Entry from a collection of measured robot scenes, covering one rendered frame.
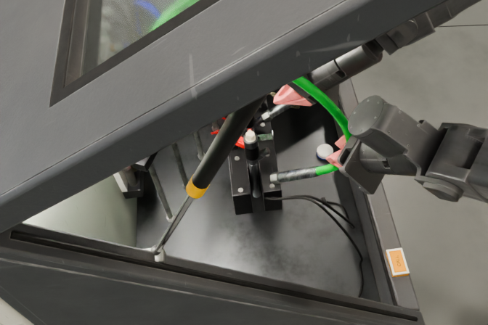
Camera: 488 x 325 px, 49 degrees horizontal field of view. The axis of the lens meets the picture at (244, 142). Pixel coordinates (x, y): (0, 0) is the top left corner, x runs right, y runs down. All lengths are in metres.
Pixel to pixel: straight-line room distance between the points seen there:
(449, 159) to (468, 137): 0.03
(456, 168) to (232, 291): 0.31
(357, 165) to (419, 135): 0.13
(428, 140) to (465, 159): 0.06
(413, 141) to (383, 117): 0.05
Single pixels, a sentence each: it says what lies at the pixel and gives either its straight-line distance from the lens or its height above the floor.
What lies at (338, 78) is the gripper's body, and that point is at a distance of 0.83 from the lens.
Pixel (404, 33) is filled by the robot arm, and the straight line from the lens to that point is 0.78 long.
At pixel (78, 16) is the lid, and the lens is 0.54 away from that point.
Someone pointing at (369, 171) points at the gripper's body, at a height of 1.26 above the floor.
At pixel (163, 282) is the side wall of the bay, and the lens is 0.67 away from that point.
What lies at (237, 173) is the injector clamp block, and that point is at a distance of 1.11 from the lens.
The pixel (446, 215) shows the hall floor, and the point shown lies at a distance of 2.25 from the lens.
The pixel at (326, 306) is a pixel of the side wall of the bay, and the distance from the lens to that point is 0.84.
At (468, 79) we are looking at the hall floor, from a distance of 2.71.
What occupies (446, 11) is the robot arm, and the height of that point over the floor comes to 1.40.
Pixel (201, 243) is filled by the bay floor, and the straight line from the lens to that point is 1.21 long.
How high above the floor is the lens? 1.91
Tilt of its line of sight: 54 degrees down
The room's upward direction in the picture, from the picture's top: 7 degrees counter-clockwise
